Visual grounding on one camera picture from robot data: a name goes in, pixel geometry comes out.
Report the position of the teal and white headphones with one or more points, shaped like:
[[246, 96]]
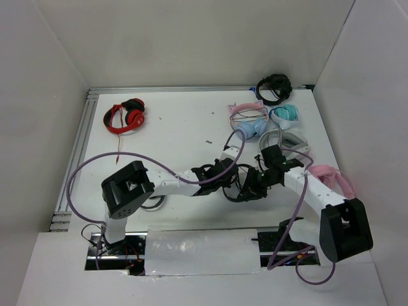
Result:
[[285, 116]]

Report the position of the white foil-covered panel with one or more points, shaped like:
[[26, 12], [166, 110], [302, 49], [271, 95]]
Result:
[[188, 252]]

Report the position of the black headphones in corner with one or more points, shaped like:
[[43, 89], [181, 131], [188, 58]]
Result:
[[278, 84]]

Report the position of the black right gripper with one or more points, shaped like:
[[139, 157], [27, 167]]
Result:
[[259, 170]]

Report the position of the red and black headphones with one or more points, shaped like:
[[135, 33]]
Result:
[[131, 115]]

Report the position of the grey headphones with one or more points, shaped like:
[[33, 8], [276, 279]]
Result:
[[290, 139]]

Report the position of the black wired headphones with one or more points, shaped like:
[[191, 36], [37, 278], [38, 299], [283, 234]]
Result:
[[236, 185]]

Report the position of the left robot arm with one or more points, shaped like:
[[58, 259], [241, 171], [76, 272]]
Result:
[[128, 189]]

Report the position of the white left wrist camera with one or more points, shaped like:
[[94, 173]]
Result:
[[231, 154]]

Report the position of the pink blue cat-ear headphones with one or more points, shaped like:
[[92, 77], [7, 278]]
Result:
[[249, 118]]

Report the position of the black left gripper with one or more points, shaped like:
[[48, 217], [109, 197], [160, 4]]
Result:
[[227, 183]]

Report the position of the black headphones with wrapped cord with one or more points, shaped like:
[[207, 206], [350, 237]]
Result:
[[160, 200]]

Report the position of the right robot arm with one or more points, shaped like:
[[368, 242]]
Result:
[[338, 226]]

